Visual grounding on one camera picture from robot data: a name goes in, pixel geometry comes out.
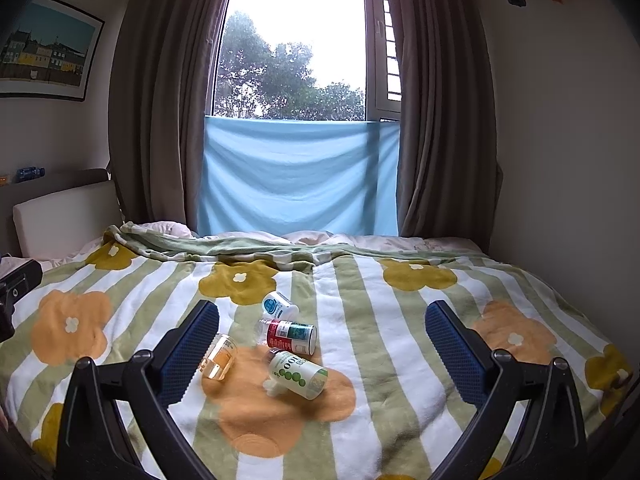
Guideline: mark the blue toy car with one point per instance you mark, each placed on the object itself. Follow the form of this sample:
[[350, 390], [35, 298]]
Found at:
[[29, 173]]

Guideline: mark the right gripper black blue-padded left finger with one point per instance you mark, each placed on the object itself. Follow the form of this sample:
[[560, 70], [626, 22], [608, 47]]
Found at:
[[93, 442]]

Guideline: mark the clear orange plastic cup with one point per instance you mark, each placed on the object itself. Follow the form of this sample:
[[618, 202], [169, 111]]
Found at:
[[218, 358]]

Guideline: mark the white cup green dots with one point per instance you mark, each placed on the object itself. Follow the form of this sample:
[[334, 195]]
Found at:
[[296, 374]]

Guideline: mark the white cushioned headboard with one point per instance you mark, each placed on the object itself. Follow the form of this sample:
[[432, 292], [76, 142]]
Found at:
[[58, 224]]

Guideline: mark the brown curtain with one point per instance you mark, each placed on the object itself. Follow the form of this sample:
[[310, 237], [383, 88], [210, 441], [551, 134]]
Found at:
[[159, 93], [448, 178]]

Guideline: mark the left brown curtain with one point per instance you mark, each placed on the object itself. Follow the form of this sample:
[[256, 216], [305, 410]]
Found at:
[[159, 93]]

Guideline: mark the red green label cup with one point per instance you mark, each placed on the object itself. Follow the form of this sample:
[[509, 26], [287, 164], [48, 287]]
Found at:
[[291, 336]]

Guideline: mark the window with shutter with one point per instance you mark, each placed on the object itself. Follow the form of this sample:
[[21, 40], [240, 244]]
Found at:
[[307, 60]]

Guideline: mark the right brown curtain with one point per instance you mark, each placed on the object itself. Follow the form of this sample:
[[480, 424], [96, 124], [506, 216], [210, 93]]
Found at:
[[448, 178]]

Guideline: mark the floral striped blanket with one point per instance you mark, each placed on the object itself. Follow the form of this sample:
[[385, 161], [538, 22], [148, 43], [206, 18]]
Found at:
[[390, 409]]

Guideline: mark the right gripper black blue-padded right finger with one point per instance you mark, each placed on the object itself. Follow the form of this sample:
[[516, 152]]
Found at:
[[550, 442]]

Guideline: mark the light blue hanging cloth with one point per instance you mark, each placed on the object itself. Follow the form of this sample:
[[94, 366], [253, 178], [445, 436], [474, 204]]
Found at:
[[283, 176]]

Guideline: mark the framed town picture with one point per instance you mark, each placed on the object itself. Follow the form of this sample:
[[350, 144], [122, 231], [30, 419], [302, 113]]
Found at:
[[49, 52]]

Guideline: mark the white cup blue logo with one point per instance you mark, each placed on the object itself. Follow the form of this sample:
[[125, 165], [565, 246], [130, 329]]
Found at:
[[275, 305]]

